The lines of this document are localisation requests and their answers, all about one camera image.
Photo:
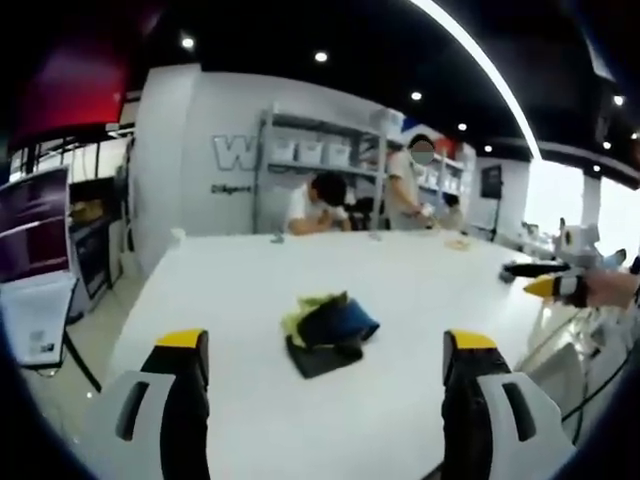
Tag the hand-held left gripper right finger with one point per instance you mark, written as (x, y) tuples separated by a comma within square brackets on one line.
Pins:
[(500, 425)]

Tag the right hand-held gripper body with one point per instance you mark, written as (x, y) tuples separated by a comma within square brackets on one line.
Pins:
[(580, 240)]

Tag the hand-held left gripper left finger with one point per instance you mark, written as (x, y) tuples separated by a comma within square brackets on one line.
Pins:
[(150, 425)]

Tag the pile of coloured cloths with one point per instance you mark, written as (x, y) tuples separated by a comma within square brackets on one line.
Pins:
[(330, 317)]

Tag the person's right hand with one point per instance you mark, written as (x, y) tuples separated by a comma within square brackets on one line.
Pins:
[(612, 287)]

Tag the small round tan object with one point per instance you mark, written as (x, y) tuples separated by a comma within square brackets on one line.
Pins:
[(457, 244)]

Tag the black office chair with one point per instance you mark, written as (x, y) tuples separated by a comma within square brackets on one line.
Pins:
[(365, 212)]

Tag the white ceiling light strip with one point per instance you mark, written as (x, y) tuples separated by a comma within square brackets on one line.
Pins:
[(500, 70)]

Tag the black display cabinet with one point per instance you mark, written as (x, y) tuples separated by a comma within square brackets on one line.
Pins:
[(92, 240)]

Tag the grey metal shelving rack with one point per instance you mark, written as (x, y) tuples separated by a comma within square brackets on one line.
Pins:
[(320, 175)]

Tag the row of white storage bins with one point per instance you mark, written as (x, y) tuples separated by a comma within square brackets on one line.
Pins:
[(310, 151)]

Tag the group of ceiling spotlights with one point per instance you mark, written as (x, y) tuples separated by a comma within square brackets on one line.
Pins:
[(321, 56)]

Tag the dark wall screen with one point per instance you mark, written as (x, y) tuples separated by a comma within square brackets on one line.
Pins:
[(491, 181)]

